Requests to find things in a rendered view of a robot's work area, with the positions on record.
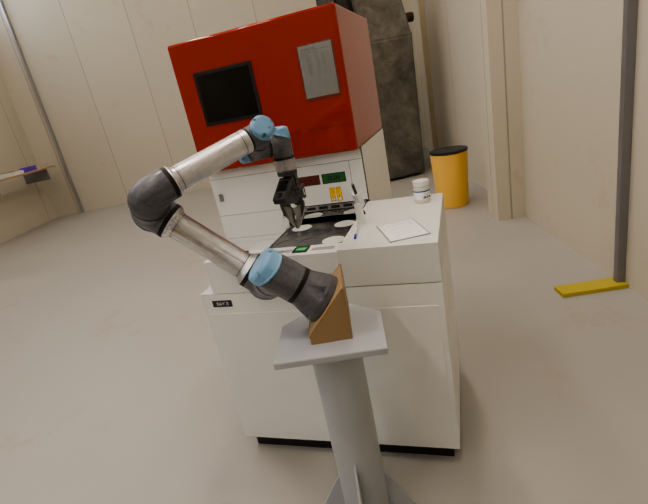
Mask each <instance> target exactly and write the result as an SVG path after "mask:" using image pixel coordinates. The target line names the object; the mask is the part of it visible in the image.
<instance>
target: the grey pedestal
mask: <svg viewBox="0 0 648 504"><path fill-rule="evenodd" d="M349 309H350V317H351V326H352V334H353V338H352V339H346V340H340V341H334V342H328V343H322V344H316V345H311V341H310V338H308V335H309V319H307V318H306V317H305V316H304V315H302V316H300V317H298V318H297V319H295V320H293V321H291V322H290V323H288V324H286V325H284V326H283V327H282V329H281V334H280V338H279V342H278V347H277V351H276V355H275V360H274V364H273V366H274V370H281V369H288V368H295V367H301V366H308V365H313V368H314V372H315V377H316V381H317V385H318V389H319V394H320V398H321V402H322V406H323V411H324V415H325V419H326V423H327V428H328V432H329V436H330V440H331V445H332V449H333V453H334V457H335V462H336V466H337V470H338V474H339V475H338V477H337V479H336V481H335V483H334V485H333V487H332V489H331V492H330V494H329V496H328V498H327V500H326V502H325V504H418V503H417V502H416V501H415V500H414V499H413V498H412V497H411V496H409V495H408V494H407V493H406V492H405V491H404V490H403V489H402V488H401V487H400V486H399V485H398V484H397V483H396V482H394V481H393V480H392V479H391V478H390V477H389V476H388V475H387V474H386V473H385V472H384V468H383V463H382V458H381V452H380V447H379V442H378V436H377V431H376V426H375V421H374V415H373V410H372V405H371V399H370V394H369V389H368V383H367V378H366V373H365V368H364V362H363V357H370V356H377V355H384V354H388V348H387V343H386V337H385V332H384V327H383V322H382V316H381V312H380V311H376V310H372V309H369V308H365V307H361V306H357V305H353V304H349Z"/></svg>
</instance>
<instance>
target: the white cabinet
mask: <svg viewBox="0 0 648 504"><path fill-rule="evenodd" d="M345 288H346V293H347V298H348V303H349V304H353V305H357V306H361V307H365V308H369V309H372V310H376V311H380V312H381V316H382V322H383V327H384V332H385V337H386V343H387V348H388V354H384V355H377V356H370V357H363V362H364V368H365V373H366V378H367V383H368V389H369V394H370V399H371V405H372V410H373V415H374V421H375V426H376V431H377V436H378V442H379V447H380V451H381V452H396V453H412V454H427V455H442V456H454V449H460V366H459V348H458V338H457V328H456V318H455V308H454V298H453V288H452V278H451V268H450V258H449V248H448V238H447V228H446V229H445V245H444V260H443V276H442V282H424V283H405V284H387V285H369V286H350V287H345ZM201 298H202V301H203V304H204V307H205V311H206V314H207V317H208V320H209V323H210V326H211V329H212V333H213V336H214V339H215V342H216V345H217V348H218V351H219V355H220V358H221V361H222V364H223V367H224V370H225V374H226V377H227V380H228V383H229V386H230V389H231V392H232V396H233V399H234V402H235V405H236V408H237V411H238V414H239V418H240V421H241V424H242V427H243V430H244V433H245V436H252V437H257V440H258V443H260V444H275V445H290V446H305V447H320V448H332V445H331V440H330V436H329V432H328V428H327V423H326V419H325V415H324V411H323V406H322V402H321V398H320V394H319V389H318V385H317V381H316V377H315V372H314V368H313V365H308V366H301V367H295V368H288V369H281V370H274V366H273V364H274V360H275V355H276V351H277V347H278V342H279V338H280V334H281V329H282V327H283V326H284V325H286V324H288V323H290V322H291V321H293V320H295V319H297V318H298V317H300V316H302V315H303V314H302V313H301V312H300V311H299V310H298V309H297V308H296V307H295V306H294V305H293V304H291V303H289V302H287V301H285V300H284V299H282V298H280V297H276V298H274V299H271V300H261V299H258V298H256V297H255V296H253V295H252V294H251V293H241V294H222V295H204V296H201Z"/></svg>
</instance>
